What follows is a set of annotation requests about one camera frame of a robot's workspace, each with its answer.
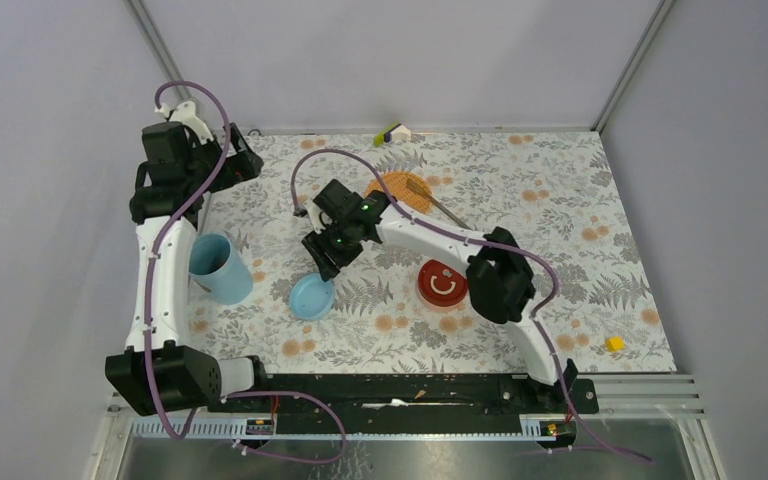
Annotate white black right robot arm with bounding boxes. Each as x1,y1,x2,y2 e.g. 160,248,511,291
294,180,578,412

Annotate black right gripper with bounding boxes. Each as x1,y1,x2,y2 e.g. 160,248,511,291
302,219,364,284

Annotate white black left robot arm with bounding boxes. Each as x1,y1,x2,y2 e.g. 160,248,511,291
105,121,263,416

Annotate dark red lid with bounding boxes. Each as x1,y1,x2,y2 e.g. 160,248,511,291
416,260,468,312

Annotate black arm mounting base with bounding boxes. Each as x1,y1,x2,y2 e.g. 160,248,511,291
207,357,601,437

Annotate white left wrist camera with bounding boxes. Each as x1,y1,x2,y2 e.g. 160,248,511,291
169,100,215,145

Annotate light blue lid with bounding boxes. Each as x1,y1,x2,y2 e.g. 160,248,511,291
289,273,335,320

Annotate woven bamboo plate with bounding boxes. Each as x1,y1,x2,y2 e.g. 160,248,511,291
381,171,433,214

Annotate small yellow block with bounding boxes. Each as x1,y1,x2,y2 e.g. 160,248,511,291
605,336,625,352

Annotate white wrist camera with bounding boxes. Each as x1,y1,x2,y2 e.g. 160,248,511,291
293,200,331,233
169,100,215,145

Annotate green purple white toy block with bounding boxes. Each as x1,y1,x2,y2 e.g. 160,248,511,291
373,122,412,147

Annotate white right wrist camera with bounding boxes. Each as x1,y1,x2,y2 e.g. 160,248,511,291
293,200,331,233

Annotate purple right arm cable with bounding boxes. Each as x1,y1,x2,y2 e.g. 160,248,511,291
289,148,654,464

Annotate metal serving tongs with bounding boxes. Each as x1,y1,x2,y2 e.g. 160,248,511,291
406,179,471,230

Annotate light blue cup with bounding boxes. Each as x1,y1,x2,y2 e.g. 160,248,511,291
189,233,254,305

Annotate floral patterned table mat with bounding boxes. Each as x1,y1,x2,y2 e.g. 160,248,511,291
188,132,676,373

